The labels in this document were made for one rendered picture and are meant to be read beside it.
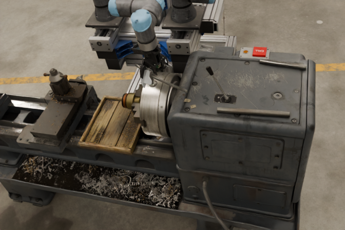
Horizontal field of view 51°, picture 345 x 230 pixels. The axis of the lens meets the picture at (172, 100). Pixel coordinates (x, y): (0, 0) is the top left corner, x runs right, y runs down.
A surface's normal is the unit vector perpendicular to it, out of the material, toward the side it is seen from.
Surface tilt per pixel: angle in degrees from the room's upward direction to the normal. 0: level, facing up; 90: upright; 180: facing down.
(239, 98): 0
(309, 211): 0
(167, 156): 0
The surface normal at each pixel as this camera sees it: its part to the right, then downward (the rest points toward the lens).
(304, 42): -0.14, -0.69
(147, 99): -0.26, -0.13
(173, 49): -0.23, 0.72
